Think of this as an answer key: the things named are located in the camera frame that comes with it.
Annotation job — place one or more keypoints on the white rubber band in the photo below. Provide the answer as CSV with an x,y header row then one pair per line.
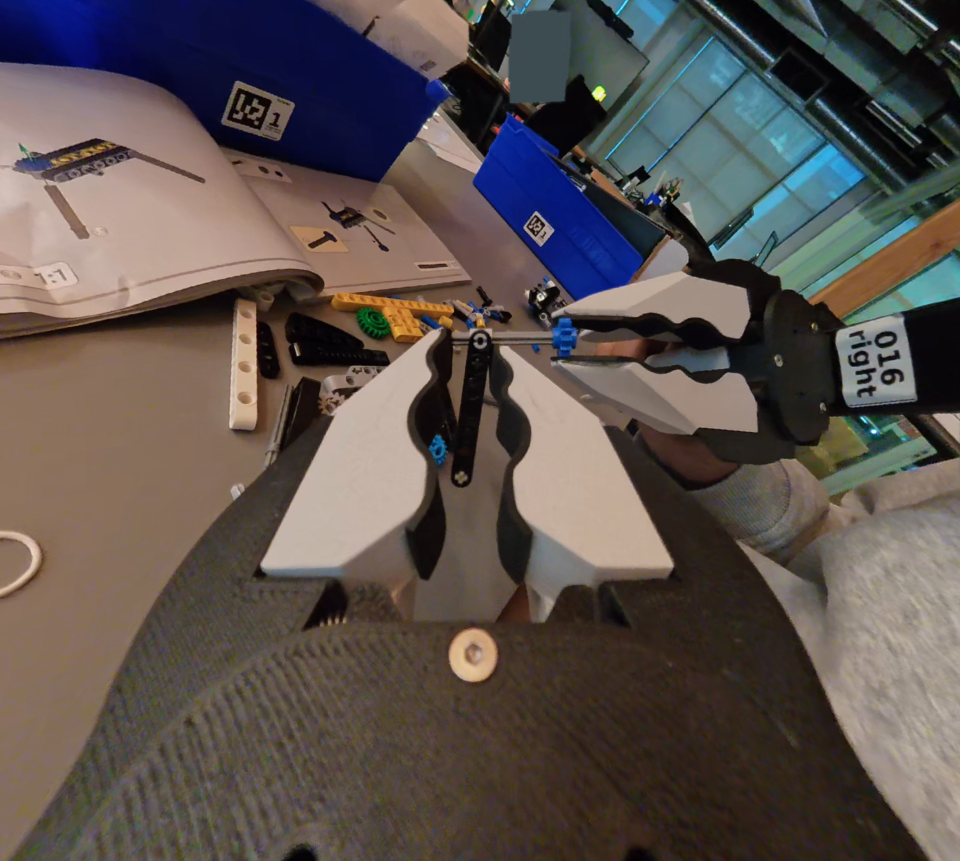
x,y
34,557

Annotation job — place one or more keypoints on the small blue lego gear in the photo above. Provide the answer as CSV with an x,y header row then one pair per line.
x,y
562,337

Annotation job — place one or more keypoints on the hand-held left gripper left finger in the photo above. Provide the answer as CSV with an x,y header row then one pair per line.
x,y
345,501

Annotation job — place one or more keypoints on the cardboard box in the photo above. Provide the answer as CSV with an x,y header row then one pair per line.
x,y
660,261

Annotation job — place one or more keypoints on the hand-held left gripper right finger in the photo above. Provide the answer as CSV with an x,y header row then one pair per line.
x,y
592,501

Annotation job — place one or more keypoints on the small black lego assembly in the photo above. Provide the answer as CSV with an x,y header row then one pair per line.
x,y
541,300

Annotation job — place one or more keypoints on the blue storage bin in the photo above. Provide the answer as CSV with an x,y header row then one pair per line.
x,y
555,216
150,28

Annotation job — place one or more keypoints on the cluttered office desk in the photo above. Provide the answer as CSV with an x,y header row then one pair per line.
x,y
645,201

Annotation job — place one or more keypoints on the white paper sheet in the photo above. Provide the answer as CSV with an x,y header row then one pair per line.
x,y
450,145

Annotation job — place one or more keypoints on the large display screen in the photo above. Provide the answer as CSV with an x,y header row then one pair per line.
x,y
607,43

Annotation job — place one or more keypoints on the lego instruction booklet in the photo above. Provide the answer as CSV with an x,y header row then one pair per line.
x,y
150,238

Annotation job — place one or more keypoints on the black yellow lego beam assembly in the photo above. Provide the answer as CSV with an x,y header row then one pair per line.
x,y
471,411

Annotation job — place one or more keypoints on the person's right hand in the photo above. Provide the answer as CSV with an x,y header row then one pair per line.
x,y
694,460

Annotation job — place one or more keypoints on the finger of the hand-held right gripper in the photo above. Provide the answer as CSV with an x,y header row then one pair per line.
x,y
660,302
675,400

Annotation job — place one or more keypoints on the small pale lego piece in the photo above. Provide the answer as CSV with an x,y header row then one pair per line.
x,y
237,490

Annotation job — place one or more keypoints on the pile of loose lego pieces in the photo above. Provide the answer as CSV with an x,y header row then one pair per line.
x,y
244,366

